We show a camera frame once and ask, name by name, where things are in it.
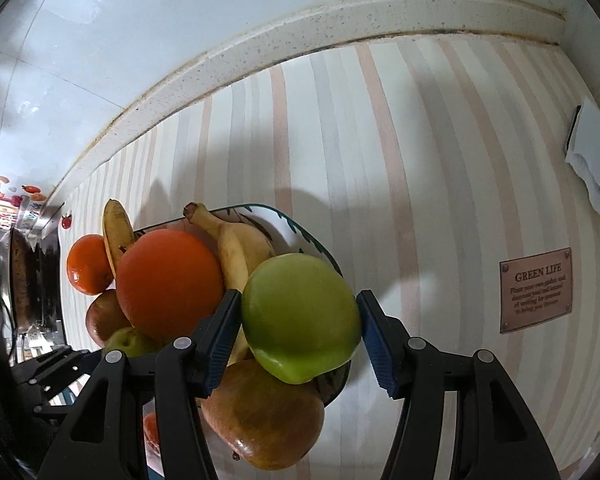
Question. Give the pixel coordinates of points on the black gas stove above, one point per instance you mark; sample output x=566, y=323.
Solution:
x=50, y=280

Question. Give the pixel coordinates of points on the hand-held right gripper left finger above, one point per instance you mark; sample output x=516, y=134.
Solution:
x=222, y=341

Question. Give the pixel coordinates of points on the floral oval plate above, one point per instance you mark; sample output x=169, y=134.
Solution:
x=300, y=237

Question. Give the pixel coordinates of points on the yellow banana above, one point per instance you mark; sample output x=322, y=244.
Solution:
x=235, y=255

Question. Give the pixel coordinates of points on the red and green apple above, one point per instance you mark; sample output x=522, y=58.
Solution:
x=265, y=415

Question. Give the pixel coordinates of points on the white cloth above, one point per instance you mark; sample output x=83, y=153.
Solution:
x=597, y=160

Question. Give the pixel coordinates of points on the red cherry tomato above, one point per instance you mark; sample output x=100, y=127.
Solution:
x=66, y=222

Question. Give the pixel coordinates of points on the small orange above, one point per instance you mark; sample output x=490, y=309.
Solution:
x=151, y=432
x=87, y=267

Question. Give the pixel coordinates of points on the dark red apple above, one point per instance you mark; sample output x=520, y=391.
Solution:
x=105, y=317

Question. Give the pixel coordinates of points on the large orange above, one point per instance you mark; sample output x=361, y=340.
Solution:
x=170, y=285

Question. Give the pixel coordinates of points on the black phone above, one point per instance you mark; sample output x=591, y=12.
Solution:
x=575, y=130

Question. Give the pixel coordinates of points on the striped tablecloth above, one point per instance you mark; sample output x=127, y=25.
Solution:
x=405, y=185

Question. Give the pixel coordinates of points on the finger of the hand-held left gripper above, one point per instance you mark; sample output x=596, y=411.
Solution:
x=55, y=405
x=50, y=364

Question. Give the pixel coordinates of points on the spotted banana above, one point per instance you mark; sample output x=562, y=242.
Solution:
x=117, y=232

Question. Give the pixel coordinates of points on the brown cloth label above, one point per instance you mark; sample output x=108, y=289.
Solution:
x=535, y=290

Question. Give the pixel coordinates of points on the steel wok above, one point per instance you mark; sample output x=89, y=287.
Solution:
x=20, y=280

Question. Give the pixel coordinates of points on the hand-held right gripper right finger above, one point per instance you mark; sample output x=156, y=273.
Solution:
x=375, y=341

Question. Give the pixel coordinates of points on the colourful wall stickers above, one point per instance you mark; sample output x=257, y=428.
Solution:
x=5, y=210

